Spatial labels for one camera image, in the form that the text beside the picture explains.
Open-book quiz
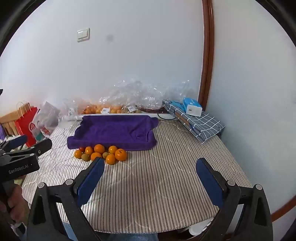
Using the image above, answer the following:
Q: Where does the black cable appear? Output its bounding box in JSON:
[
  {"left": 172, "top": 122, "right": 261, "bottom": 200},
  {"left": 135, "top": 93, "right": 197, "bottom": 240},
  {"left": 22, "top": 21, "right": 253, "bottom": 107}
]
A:
[{"left": 158, "top": 112, "right": 177, "bottom": 121}]

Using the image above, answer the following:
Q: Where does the brown wooden door frame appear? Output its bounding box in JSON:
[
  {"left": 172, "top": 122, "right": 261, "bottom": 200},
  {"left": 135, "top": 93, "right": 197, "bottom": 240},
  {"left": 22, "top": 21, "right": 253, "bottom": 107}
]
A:
[{"left": 198, "top": 0, "right": 215, "bottom": 109}]

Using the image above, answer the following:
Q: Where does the red paper bag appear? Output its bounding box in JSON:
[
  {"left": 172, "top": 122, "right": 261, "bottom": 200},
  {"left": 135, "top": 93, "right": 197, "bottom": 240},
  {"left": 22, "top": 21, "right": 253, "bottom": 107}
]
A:
[{"left": 15, "top": 101, "right": 40, "bottom": 147}]

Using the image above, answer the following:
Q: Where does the white container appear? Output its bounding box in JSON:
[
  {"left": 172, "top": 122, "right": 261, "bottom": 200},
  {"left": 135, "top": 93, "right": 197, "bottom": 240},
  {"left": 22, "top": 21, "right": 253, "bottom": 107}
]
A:
[{"left": 189, "top": 220, "right": 212, "bottom": 236}]

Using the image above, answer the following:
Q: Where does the blue and white box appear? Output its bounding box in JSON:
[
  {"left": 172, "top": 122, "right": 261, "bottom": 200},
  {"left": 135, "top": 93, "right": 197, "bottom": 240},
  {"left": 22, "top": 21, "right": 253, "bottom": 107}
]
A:
[{"left": 183, "top": 97, "right": 203, "bottom": 117}]

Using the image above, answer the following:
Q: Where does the blue plaid folded cloth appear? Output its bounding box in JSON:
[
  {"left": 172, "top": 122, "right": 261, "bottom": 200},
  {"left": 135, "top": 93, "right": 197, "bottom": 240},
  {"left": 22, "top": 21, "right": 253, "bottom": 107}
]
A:
[{"left": 162, "top": 100, "right": 225, "bottom": 144}]

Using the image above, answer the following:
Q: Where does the white light switch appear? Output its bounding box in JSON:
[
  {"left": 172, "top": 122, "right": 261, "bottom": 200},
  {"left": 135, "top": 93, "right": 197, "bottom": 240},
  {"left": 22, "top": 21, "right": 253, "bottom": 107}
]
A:
[{"left": 77, "top": 28, "right": 90, "bottom": 42}]

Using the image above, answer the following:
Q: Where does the clear plastic bag of fruit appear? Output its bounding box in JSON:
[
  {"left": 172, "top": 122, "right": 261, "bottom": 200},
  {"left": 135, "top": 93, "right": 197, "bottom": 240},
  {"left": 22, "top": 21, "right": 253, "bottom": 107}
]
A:
[{"left": 99, "top": 79, "right": 163, "bottom": 114}]

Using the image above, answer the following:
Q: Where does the white plastic bag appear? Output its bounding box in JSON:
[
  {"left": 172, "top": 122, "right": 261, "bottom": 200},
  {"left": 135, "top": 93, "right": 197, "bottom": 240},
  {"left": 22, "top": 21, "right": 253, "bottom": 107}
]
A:
[{"left": 32, "top": 101, "right": 60, "bottom": 142}]

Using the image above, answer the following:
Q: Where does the brown wooden baseboard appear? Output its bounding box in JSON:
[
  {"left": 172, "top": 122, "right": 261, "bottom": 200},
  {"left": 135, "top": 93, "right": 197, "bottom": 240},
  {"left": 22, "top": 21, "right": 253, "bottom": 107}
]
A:
[{"left": 269, "top": 199, "right": 296, "bottom": 223}]

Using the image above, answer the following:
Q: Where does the blue packet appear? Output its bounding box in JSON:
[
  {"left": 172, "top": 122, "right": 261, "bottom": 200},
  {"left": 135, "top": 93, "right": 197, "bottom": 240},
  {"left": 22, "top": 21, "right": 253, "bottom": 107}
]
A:
[{"left": 171, "top": 101, "right": 186, "bottom": 112}]

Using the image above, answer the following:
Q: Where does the wooden chair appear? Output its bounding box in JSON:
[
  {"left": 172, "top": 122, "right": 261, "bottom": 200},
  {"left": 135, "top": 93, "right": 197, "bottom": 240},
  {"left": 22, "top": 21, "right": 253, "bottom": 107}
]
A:
[{"left": 0, "top": 111, "right": 23, "bottom": 138}]

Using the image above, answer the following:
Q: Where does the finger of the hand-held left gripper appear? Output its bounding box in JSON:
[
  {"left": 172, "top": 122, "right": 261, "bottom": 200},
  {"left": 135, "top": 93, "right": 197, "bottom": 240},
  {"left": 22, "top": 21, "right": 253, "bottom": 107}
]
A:
[
  {"left": 0, "top": 135, "right": 28, "bottom": 152},
  {"left": 22, "top": 138, "right": 53, "bottom": 159}
]

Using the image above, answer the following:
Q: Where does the crumpled clear plastic bag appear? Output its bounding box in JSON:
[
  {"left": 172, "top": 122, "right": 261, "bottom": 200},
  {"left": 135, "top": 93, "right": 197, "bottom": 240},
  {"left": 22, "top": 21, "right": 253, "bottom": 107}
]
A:
[{"left": 162, "top": 80, "right": 200, "bottom": 109}]

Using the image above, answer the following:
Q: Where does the person's left hand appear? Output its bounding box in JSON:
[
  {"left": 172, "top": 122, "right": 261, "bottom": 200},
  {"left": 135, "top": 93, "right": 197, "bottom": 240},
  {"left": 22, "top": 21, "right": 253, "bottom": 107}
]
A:
[{"left": 8, "top": 182, "right": 31, "bottom": 225}]

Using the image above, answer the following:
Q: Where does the clear plastic bag of oranges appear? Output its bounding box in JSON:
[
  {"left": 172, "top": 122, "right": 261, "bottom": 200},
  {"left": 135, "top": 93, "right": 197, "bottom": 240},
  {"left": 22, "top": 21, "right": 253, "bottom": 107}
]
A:
[{"left": 60, "top": 97, "right": 111, "bottom": 115}]

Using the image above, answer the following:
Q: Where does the purple towel-lined tray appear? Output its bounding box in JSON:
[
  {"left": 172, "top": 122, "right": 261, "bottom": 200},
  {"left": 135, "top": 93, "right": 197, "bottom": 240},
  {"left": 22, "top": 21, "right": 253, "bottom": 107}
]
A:
[{"left": 67, "top": 115, "right": 159, "bottom": 151}]

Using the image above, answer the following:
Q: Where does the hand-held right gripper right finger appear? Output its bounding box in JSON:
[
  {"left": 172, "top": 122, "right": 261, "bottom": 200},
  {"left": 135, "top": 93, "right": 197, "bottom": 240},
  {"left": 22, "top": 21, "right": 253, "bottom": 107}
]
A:
[{"left": 196, "top": 158, "right": 273, "bottom": 241}]

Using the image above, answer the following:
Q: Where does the large orange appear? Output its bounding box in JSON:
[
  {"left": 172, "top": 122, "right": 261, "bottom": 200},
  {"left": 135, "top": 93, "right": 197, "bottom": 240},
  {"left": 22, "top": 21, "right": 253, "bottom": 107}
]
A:
[{"left": 115, "top": 148, "right": 128, "bottom": 162}]

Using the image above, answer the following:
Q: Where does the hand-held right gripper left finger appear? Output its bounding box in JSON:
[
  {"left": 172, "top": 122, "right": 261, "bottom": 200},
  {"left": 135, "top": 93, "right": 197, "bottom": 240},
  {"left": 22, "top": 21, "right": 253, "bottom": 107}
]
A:
[{"left": 26, "top": 157, "right": 105, "bottom": 241}]

